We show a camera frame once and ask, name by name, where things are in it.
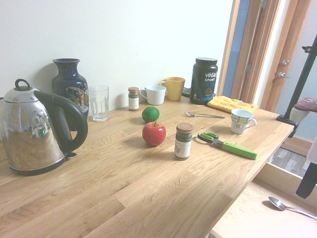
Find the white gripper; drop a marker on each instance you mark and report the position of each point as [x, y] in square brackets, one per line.
[301, 114]

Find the green herb scissors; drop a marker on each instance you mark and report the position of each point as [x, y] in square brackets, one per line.
[235, 148]

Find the open wooden drawer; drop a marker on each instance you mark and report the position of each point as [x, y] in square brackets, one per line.
[262, 205]

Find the large metal spoon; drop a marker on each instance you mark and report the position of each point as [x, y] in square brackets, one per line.
[280, 204]

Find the white patterned cup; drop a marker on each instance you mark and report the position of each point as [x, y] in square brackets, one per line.
[239, 122]

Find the yellow folded cloth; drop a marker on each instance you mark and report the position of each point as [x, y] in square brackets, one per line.
[230, 103]

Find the silver deadbolt lock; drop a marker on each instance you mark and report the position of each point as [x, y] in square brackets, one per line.
[286, 62]

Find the slim metal teaspoon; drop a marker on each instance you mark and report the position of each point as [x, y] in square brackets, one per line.
[203, 115]

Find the metal door hinge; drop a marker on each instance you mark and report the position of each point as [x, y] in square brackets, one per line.
[248, 68]

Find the large spice jar copper lid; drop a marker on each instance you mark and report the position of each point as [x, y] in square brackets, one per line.
[183, 143]

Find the black protein powder tub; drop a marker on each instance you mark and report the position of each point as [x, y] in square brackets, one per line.
[204, 84]

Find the flat black device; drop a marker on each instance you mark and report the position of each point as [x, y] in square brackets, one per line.
[186, 93]

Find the red apple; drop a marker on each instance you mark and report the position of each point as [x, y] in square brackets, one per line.
[154, 134]

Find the yellow mug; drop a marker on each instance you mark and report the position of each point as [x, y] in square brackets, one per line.
[175, 88]

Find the green lime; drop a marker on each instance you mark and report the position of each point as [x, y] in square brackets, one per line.
[150, 114]

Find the plain white mug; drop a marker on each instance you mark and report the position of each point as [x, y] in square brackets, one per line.
[155, 95]

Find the small spice jar copper lid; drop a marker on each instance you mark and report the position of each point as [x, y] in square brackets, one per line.
[133, 100]

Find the clear drinking glass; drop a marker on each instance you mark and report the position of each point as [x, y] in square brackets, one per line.
[98, 104]

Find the dark blue painted vase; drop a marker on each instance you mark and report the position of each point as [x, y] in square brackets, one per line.
[69, 84]

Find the stainless steel electric kettle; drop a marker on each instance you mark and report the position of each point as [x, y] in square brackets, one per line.
[29, 138]

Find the black camera stand with clamp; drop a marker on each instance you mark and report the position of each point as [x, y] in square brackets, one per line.
[301, 81]

